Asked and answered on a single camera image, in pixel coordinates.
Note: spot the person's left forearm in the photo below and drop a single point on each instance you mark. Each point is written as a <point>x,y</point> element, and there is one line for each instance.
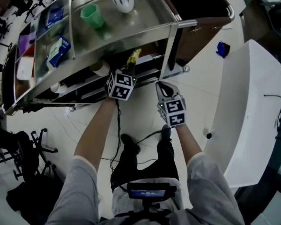
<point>96,130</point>

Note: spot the blue and red bag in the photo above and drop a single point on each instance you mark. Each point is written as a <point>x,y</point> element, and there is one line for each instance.
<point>223,49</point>

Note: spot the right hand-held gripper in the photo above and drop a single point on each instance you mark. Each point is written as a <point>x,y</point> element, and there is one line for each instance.
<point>174,112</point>

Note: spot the thin black faucet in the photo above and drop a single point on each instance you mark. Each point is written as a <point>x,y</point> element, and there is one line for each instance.
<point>272,95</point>

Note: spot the white mug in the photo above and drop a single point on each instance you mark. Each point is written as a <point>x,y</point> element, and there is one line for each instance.
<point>58,87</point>

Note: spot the black office chair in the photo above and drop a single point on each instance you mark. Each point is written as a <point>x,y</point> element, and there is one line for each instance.
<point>25,1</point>
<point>25,153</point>

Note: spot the person's right forearm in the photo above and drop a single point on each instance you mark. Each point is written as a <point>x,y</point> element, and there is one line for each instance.
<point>188,142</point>

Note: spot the person's grey shirt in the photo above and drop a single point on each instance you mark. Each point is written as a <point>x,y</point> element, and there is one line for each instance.
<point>201,196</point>

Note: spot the black round knob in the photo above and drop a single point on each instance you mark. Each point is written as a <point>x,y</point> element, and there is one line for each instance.
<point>209,135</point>

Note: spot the person's black shoe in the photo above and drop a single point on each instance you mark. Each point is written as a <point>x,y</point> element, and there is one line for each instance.
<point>166,131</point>
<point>130,143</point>

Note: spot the purple packet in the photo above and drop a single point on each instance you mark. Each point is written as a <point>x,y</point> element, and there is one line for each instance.
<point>26,43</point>

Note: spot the yellow snack packet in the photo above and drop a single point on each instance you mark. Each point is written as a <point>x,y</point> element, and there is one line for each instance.
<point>134,57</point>

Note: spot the stainless steel cart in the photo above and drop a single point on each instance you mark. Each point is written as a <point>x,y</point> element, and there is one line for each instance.
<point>121,29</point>

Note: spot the person's right black shoe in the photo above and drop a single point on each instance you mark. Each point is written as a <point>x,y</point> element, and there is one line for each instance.
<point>166,131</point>

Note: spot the white table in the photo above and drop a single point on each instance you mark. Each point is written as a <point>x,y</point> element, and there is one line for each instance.
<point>248,114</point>

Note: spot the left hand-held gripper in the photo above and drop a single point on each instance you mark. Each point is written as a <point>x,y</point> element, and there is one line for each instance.
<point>120,85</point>

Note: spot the person's black trousers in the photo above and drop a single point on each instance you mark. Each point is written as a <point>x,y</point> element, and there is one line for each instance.
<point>164,160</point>

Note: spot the black chest-mounted device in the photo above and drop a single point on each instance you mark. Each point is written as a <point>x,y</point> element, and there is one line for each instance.
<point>147,192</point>

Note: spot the person's left black shoe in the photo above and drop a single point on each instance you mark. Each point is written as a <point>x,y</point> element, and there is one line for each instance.
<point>130,143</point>

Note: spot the white striped cup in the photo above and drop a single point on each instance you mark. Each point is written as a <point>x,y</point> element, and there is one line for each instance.
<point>123,0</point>

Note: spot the blue and white box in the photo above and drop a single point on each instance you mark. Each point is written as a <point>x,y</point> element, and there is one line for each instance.
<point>58,51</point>

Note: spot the green plastic cup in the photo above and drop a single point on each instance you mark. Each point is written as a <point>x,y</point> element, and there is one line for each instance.
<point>92,16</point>

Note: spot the black backpack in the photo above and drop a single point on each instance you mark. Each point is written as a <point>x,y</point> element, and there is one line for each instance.
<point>275,17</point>

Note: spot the wooden cabinet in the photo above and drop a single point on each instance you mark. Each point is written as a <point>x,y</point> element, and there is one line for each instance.
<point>260,27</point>

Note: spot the dark blue flat packet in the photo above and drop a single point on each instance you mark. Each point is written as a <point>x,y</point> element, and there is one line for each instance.
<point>55,16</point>

